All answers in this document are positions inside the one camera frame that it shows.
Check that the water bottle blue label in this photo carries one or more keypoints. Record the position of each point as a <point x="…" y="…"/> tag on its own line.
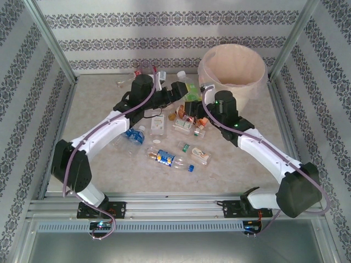
<point x="134" y="135"/>

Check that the clear bottle blue cap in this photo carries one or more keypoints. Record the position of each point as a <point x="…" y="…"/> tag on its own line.
<point x="163" y="158"/>

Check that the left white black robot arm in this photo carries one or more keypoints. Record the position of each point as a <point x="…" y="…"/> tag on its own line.
<point x="98" y="134"/>

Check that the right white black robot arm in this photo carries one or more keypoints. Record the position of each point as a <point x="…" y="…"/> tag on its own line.
<point x="263" y="150"/>

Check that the beige trash bin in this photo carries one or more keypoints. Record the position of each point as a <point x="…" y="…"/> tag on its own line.
<point x="233" y="63"/>

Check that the bottle orange label orange cap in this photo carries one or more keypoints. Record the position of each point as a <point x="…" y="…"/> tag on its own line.
<point x="203" y="121"/>

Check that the bottle with brown label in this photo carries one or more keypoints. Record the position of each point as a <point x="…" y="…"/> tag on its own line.
<point x="181" y="111"/>

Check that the small brown bottle cap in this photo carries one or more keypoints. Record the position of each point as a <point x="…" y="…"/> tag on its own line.
<point x="172" y="117"/>

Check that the clear bottle red cola label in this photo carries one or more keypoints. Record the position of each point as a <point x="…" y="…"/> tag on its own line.
<point x="136" y="73"/>

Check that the clear bottle white green label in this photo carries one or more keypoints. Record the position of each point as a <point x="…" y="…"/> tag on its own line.
<point x="183" y="125"/>

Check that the small clear bottle green cap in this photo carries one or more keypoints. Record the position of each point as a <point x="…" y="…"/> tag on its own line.
<point x="196" y="133"/>

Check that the flat clear bottle white label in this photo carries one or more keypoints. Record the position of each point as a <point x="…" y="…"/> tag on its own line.
<point x="158" y="123"/>

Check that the small white round lid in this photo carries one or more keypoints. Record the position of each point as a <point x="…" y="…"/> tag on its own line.
<point x="157" y="141"/>

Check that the small circuit board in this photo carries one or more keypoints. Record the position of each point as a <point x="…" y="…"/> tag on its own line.
<point x="100" y="225"/>
<point x="252" y="228"/>

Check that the grey metal sheet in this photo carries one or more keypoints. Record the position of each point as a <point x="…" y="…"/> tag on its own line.
<point x="175" y="246"/>

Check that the aluminium side rail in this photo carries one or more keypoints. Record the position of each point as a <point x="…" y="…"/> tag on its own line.
<point x="59" y="137"/>
<point x="285" y="131"/>

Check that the aluminium frame post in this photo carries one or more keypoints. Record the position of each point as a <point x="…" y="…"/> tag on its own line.
<point x="294" y="41"/>
<point x="52" y="41"/>

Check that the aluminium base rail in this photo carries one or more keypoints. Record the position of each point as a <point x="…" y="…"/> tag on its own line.
<point x="175" y="205"/>

